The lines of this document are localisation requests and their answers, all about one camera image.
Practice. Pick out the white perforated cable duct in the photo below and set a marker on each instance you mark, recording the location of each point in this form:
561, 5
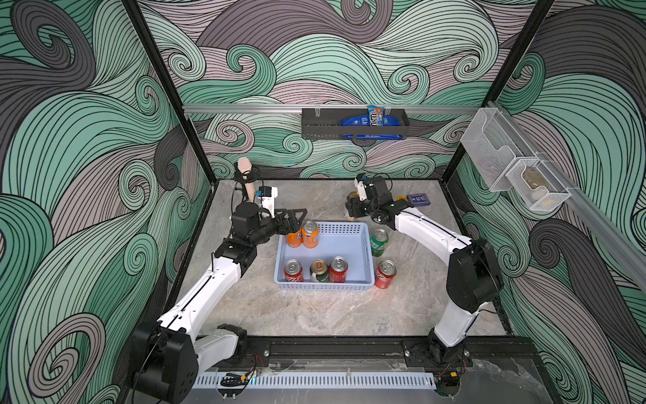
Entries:
348, 379

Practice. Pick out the red cola can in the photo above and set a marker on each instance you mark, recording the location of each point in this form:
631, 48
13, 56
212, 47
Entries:
384, 274
293, 271
338, 268

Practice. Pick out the orange Fanta can far left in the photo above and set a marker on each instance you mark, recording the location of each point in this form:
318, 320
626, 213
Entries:
294, 239

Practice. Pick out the blue playing card box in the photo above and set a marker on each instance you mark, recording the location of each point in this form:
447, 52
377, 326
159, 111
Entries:
419, 199

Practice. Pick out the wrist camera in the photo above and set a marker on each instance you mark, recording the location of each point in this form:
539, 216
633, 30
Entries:
358, 182
266, 199

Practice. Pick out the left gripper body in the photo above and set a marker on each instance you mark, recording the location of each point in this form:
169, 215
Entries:
266, 229

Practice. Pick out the orange fanta can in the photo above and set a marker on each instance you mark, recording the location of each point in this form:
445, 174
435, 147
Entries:
310, 234
294, 239

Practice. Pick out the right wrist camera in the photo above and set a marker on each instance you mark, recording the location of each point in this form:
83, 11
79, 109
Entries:
358, 182

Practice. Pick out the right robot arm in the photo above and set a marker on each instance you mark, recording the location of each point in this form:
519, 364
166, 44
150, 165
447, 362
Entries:
473, 272

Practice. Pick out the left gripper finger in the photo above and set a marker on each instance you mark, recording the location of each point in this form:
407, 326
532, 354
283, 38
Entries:
288, 226
290, 215

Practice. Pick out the small clear wall bin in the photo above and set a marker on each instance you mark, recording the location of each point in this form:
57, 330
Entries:
537, 185

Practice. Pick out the beige microphone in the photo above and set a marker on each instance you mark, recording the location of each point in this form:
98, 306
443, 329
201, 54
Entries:
245, 167

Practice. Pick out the green gold-top can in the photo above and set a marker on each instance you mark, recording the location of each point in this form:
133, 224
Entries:
319, 271
349, 206

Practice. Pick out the black wall shelf tray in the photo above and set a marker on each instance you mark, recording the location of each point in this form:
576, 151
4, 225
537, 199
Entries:
323, 124

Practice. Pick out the green gold-top can back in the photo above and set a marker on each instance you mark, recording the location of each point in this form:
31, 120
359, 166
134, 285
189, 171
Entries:
349, 206

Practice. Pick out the light blue plastic basket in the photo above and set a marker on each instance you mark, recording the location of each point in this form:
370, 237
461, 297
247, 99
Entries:
350, 240

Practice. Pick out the large clear wall bin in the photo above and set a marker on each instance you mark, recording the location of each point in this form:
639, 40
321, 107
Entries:
490, 148

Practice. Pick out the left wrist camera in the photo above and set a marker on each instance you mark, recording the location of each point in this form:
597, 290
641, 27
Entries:
266, 199

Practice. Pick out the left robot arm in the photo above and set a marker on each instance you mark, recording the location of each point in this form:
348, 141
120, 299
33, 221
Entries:
168, 355

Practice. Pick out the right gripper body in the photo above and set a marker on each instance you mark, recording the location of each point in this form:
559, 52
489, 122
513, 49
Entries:
363, 203

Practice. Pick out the green gold-top can front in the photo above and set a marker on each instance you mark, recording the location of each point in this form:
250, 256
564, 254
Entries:
319, 271

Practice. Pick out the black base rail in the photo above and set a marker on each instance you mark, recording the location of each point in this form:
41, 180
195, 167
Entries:
414, 351

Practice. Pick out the green Sprite can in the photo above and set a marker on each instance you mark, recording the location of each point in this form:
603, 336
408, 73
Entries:
378, 242

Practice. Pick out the blue snack packet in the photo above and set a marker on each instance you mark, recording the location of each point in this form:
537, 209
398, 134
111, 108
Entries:
374, 117

